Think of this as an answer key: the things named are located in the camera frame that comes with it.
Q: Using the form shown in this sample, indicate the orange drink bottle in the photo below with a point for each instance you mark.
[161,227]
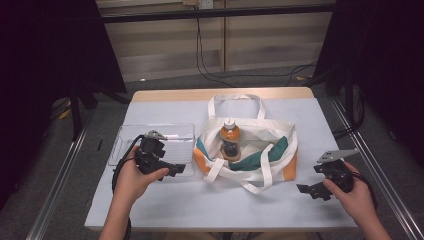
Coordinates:
[230,140]

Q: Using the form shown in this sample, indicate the clear plastic tray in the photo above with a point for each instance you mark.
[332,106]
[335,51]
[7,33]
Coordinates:
[180,146]

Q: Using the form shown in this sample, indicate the person's right hand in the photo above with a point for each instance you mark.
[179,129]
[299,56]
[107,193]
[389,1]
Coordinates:
[358,200]

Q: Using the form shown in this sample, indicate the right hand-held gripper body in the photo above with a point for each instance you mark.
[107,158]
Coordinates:
[338,173]

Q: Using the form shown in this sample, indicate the dark curtain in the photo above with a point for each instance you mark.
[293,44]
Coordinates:
[50,66]
[386,66]

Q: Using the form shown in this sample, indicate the white table mat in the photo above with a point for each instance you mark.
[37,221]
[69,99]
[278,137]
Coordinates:
[206,206]

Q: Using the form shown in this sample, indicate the person's left hand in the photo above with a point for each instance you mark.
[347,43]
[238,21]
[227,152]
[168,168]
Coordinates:
[133,183]

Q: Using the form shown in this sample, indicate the black horizontal bar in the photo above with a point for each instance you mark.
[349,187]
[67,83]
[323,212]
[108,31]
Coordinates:
[213,13]

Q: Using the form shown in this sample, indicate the white tote bag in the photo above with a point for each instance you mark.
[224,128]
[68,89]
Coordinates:
[260,146]

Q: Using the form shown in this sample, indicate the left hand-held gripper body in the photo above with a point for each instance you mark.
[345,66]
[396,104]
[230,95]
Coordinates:
[150,156]

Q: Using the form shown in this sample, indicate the white wall socket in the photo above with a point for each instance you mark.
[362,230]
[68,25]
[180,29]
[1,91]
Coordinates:
[206,4]

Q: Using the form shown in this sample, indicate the black stand leg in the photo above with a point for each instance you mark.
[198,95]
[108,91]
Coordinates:
[75,113]

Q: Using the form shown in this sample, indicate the metal floor rail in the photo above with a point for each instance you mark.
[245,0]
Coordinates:
[383,180]
[56,190]

